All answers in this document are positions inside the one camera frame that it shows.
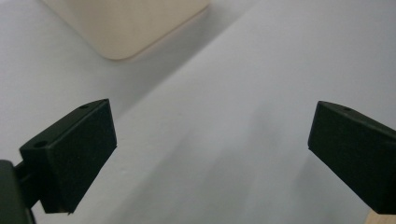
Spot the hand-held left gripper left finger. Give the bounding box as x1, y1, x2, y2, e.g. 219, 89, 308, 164
13, 98, 118, 216

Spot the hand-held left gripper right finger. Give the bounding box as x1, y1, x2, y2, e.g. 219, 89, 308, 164
307, 100, 396, 216

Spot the light wooden piece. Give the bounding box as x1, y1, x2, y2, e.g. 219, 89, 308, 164
363, 208, 396, 224

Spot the cream rounded plastic container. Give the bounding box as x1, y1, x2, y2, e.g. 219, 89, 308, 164
41, 0, 211, 62

